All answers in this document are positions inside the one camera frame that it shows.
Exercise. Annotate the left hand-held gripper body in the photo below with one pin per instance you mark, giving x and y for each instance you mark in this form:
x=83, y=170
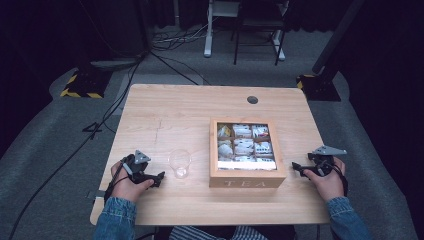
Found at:
x=136, y=168

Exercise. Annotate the pile of tea bags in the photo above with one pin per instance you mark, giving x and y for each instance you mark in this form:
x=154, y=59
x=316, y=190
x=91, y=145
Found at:
x=245, y=146

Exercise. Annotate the person's striped clothing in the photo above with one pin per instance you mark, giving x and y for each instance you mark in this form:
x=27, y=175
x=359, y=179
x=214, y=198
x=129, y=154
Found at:
x=196, y=233

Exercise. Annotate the person's right hand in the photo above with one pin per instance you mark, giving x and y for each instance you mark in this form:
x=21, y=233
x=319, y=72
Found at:
x=328, y=186

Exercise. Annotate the black chair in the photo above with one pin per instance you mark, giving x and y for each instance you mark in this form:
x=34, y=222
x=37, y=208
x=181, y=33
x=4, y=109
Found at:
x=258, y=23

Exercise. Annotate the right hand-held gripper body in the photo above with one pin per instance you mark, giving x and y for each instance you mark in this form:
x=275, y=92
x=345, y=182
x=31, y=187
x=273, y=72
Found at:
x=322, y=160

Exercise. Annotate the wooden tea box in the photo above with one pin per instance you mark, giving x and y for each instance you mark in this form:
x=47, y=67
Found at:
x=246, y=180

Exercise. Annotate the grey table grommet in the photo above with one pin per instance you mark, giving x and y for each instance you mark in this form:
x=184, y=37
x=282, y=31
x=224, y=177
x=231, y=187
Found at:
x=252, y=100

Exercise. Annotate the black slanted pole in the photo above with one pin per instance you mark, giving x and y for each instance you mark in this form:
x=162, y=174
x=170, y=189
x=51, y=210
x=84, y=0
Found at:
x=336, y=36

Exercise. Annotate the white desk frame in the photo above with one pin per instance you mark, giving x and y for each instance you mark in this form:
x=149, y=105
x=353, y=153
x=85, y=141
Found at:
x=208, y=40

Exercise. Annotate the clear plastic cup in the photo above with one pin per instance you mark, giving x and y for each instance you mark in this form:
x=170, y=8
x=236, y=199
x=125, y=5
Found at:
x=180, y=163

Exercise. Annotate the yellow black striped stand base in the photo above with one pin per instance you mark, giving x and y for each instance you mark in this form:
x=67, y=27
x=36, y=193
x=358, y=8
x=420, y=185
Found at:
x=318, y=88
x=85, y=86

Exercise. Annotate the person's left hand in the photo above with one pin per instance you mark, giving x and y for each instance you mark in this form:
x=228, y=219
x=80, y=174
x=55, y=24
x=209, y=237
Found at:
x=128, y=188

